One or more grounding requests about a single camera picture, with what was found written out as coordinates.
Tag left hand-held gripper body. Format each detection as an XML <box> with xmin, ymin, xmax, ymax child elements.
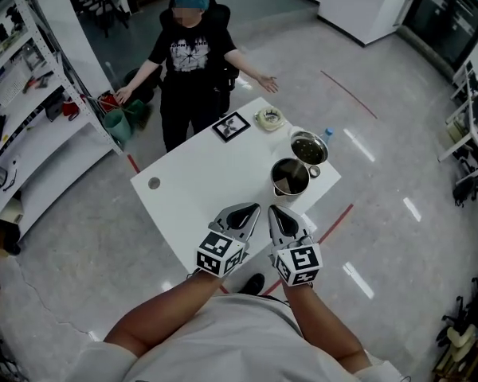
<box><xmin>196</xmin><ymin>228</ymin><xmax>251</xmax><ymax>279</ymax></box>

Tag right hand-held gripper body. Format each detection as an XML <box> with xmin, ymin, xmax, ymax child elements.
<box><xmin>268</xmin><ymin>236</ymin><xmax>323</xmax><ymax>287</ymax></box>

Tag white electric kettle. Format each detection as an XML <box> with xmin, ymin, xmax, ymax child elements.
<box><xmin>269</xmin><ymin>130</ymin><xmax>330</xmax><ymax>210</ymax></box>

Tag person's right forearm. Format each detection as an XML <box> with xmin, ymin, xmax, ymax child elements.
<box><xmin>282</xmin><ymin>280</ymin><xmax>371</xmax><ymax>373</ymax></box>

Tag person's left forearm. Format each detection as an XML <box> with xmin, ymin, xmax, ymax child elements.
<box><xmin>103</xmin><ymin>271</ymin><xmax>222</xmax><ymax>357</ymax></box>

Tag person's right shoe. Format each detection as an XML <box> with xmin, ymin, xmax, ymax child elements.
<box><xmin>238</xmin><ymin>273</ymin><xmax>266</xmax><ymax>295</ymax></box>

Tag person's white shirt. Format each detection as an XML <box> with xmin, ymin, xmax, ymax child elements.
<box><xmin>65</xmin><ymin>292</ymin><xmax>407</xmax><ymax>382</ymax></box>

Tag beige tape roll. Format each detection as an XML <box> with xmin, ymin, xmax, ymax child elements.
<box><xmin>253</xmin><ymin>107</ymin><xmax>286</xmax><ymax>133</ymax></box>

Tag green bucket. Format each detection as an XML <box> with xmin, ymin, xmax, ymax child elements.
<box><xmin>102</xmin><ymin>109</ymin><xmax>131</xmax><ymax>142</ymax></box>
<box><xmin>125</xmin><ymin>99</ymin><xmax>147</xmax><ymax>129</ymax></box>

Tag red tool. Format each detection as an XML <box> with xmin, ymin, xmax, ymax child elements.
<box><xmin>61</xmin><ymin>95</ymin><xmax>80</xmax><ymax>119</ymax></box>

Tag white shelf unit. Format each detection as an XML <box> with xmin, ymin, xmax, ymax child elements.
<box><xmin>0</xmin><ymin>0</ymin><xmax>124</xmax><ymax>254</ymax></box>

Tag white desk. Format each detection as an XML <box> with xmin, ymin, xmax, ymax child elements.
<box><xmin>437</xmin><ymin>60</ymin><xmax>478</xmax><ymax>162</ymax></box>

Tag black double door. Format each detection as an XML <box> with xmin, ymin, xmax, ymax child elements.
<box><xmin>402</xmin><ymin>0</ymin><xmax>478</xmax><ymax>71</ymax></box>

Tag black picture frame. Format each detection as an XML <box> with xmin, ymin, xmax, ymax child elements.
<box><xmin>210</xmin><ymin>111</ymin><xmax>251</xmax><ymax>143</ymax></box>

